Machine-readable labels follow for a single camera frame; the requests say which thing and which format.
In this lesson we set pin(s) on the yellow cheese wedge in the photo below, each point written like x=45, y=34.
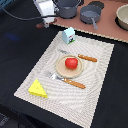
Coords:
x=37, y=90

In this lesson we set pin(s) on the brown wooden tray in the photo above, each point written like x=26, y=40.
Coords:
x=107, y=26

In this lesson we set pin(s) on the round wooden plate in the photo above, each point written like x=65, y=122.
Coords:
x=66, y=72

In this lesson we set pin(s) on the light blue milk carton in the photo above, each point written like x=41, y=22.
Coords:
x=68, y=35

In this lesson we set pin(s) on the grey frying pan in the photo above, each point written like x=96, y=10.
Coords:
x=90, y=14

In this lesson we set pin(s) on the red tomato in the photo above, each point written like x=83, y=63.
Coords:
x=71, y=63

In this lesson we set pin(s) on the wooden handled fork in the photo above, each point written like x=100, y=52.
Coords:
x=66, y=80

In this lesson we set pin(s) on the grey cooking pot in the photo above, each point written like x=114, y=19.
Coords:
x=67, y=8

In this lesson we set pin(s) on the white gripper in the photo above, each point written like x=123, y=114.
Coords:
x=46, y=10

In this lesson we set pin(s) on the brown sausage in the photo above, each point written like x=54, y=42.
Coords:
x=41, y=25

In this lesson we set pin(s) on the woven beige placemat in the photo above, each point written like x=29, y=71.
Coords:
x=69, y=102

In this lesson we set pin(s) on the cream bowl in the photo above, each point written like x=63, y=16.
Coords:
x=122, y=15

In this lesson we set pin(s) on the wooden handled knife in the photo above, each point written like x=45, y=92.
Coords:
x=79, y=55

